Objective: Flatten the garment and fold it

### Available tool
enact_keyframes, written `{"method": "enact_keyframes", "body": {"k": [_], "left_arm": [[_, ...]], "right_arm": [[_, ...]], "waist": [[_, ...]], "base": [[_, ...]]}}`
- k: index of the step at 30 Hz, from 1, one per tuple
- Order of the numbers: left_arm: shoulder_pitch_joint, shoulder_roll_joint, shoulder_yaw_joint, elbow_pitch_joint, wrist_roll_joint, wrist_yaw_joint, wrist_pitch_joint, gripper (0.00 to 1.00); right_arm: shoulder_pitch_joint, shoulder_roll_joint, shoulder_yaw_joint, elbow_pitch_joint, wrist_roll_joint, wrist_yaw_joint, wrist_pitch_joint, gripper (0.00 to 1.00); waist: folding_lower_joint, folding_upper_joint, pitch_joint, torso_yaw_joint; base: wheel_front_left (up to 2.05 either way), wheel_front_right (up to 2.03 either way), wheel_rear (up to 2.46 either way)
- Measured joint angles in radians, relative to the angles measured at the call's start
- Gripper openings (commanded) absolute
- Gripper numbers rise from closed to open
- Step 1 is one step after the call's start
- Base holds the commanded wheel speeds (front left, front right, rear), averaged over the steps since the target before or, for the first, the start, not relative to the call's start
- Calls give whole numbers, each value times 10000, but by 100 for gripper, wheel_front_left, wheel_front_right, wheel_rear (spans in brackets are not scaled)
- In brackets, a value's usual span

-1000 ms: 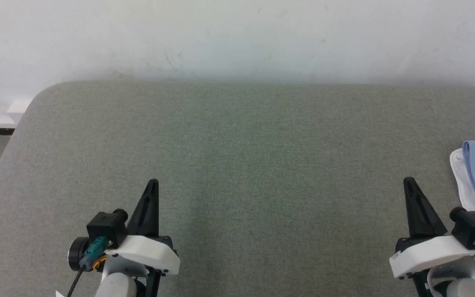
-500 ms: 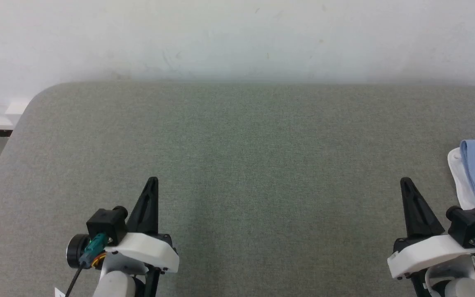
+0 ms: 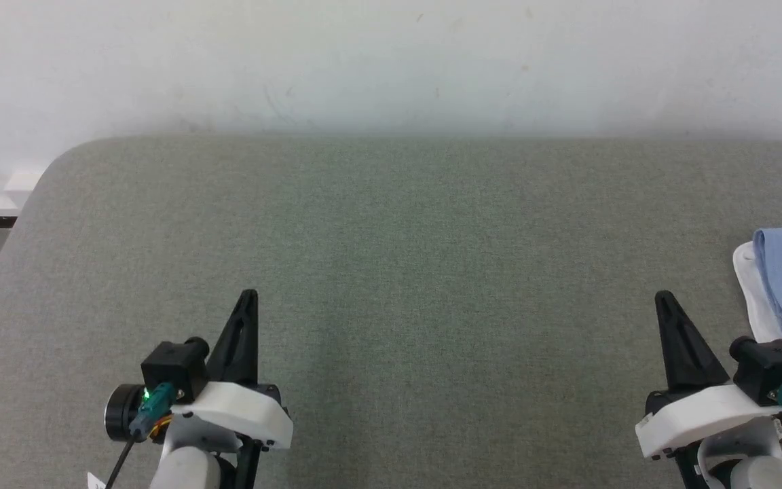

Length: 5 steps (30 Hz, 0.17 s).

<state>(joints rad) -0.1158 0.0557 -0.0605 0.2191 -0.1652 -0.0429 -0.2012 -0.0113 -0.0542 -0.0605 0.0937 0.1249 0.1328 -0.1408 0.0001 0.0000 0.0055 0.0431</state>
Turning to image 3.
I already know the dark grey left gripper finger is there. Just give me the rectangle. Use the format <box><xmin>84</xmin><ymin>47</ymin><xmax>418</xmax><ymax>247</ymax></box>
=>
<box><xmin>207</xmin><ymin>290</ymin><xmax>252</xmax><ymax>385</ymax></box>
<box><xmin>232</xmin><ymin>289</ymin><xmax>260</xmax><ymax>386</ymax></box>

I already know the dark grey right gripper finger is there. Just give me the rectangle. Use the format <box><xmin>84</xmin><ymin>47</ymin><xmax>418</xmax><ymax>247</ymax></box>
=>
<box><xmin>663</xmin><ymin>291</ymin><xmax>732</xmax><ymax>391</ymax></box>
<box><xmin>654</xmin><ymin>290</ymin><xmax>699</xmax><ymax>393</ymax></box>

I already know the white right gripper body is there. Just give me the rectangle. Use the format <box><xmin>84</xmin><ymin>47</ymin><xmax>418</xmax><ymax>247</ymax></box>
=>
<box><xmin>635</xmin><ymin>382</ymin><xmax>782</xmax><ymax>489</ymax></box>

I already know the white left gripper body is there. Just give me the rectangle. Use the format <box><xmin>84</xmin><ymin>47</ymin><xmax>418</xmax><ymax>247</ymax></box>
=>
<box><xmin>159</xmin><ymin>381</ymin><xmax>294</xmax><ymax>489</ymax></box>

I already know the grey fabric sofa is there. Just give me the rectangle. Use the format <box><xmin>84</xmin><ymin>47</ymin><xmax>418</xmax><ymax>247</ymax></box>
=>
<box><xmin>0</xmin><ymin>134</ymin><xmax>782</xmax><ymax>489</ymax></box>

